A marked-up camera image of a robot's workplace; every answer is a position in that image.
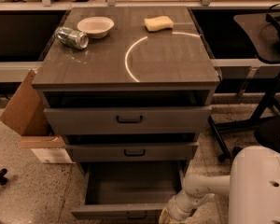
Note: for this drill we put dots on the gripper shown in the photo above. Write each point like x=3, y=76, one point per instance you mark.
x=181, y=208

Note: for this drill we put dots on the grey bottom drawer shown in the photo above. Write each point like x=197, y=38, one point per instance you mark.
x=129, y=190

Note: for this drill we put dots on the grey drawer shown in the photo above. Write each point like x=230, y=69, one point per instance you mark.
x=131, y=147
x=129, y=190
x=126, y=112

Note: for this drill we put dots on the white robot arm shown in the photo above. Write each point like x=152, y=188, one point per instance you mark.
x=253, y=189

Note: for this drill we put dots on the grey middle drawer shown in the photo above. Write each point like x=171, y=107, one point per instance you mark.
x=131, y=147

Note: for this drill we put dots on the grey drawer cabinet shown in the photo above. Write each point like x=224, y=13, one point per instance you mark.
x=130, y=58

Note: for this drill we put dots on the grey top drawer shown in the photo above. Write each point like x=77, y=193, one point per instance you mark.
x=126, y=112

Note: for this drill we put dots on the black office chair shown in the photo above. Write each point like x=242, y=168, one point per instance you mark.
x=268, y=134

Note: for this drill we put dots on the black chair caster left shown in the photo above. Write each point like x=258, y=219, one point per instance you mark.
x=3, y=179

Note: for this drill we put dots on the brown cardboard box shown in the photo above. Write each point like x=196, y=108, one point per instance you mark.
x=24, y=114

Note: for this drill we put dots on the yellow sponge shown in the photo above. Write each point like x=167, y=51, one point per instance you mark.
x=159, y=23

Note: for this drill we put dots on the white bowl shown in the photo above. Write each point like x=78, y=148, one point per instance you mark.
x=95, y=27

